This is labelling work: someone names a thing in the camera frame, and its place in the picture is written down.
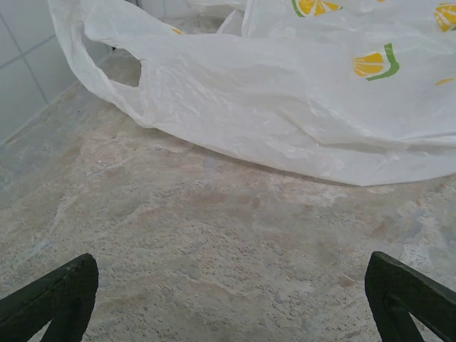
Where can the white plastic bag lemon print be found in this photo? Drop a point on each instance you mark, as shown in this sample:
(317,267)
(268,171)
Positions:
(249,107)

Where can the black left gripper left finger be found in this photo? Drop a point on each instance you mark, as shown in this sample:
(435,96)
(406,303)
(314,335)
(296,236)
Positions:
(71,285)

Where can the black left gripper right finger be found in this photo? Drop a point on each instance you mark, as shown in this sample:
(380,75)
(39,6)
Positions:
(384,281)

